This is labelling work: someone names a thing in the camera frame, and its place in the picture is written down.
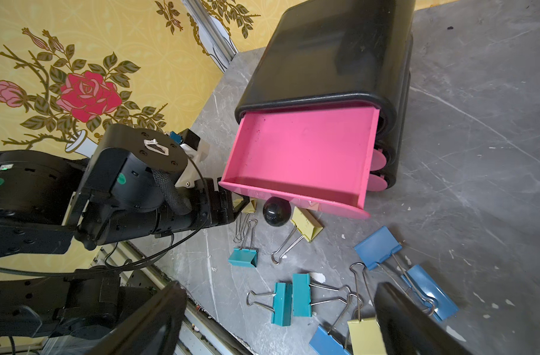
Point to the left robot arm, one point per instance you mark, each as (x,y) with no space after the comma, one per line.
(37,192)

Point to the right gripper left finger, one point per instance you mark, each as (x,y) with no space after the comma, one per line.
(152,329)

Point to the pink drawer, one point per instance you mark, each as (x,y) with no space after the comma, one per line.
(376,183)
(378,160)
(318,159)

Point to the blue binder clip upper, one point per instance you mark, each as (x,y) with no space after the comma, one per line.
(381,246)

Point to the blue binder clip lower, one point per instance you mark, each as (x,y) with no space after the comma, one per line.
(323,342)

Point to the blue binder clip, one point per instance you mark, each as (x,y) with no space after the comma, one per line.
(381,246)
(323,342)
(430,293)

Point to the teal binder clip middle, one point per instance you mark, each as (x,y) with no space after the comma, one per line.
(281,308)

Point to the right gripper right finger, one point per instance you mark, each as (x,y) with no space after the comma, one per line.
(407,330)

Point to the teal binder clip right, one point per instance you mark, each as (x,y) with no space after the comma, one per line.
(302,301)

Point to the teal binder clip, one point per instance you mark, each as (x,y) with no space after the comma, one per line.
(302,301)
(281,308)
(246,254)

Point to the teal binder clip left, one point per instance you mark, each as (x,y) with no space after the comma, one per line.
(246,254)

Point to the black drawer cabinet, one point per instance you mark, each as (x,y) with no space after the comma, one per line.
(334,53)

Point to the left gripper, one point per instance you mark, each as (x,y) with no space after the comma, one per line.
(129,191)

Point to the blue binder clip right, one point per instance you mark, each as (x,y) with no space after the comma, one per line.
(430,293)

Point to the yellow binder clip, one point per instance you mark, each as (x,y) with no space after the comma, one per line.
(243,219)
(365,333)
(305,228)

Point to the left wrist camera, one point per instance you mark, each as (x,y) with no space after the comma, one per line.
(196,149)

